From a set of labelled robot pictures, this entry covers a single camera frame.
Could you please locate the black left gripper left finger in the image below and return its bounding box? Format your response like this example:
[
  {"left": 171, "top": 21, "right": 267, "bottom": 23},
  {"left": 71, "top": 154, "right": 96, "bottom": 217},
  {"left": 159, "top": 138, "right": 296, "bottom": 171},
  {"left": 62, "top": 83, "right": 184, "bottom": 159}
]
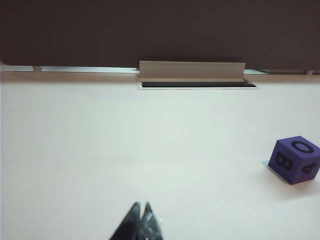
[{"left": 108, "top": 201, "right": 142, "bottom": 240}]

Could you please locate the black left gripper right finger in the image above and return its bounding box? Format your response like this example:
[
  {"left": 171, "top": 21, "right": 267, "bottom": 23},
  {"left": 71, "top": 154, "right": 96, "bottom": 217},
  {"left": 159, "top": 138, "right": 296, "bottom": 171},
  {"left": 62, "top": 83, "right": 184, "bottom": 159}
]
[{"left": 138, "top": 201, "right": 165, "bottom": 240}]

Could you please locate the purple foam number block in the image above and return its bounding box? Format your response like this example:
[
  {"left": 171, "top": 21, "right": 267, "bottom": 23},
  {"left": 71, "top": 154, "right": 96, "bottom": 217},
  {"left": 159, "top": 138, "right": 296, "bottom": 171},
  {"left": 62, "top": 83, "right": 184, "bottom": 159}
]
[{"left": 267, "top": 135, "right": 320, "bottom": 186}]

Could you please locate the grey fabric desk divider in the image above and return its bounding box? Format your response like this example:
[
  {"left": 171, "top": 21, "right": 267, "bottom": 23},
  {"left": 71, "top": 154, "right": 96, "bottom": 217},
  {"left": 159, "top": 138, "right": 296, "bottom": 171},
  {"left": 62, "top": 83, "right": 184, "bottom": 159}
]
[{"left": 0, "top": 0, "right": 320, "bottom": 75}]

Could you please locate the white cable tray flap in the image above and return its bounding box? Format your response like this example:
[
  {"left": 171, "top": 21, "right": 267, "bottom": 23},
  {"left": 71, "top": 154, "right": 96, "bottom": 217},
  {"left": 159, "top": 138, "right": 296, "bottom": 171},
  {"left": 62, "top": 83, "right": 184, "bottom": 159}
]
[{"left": 138, "top": 60, "right": 247, "bottom": 82}]

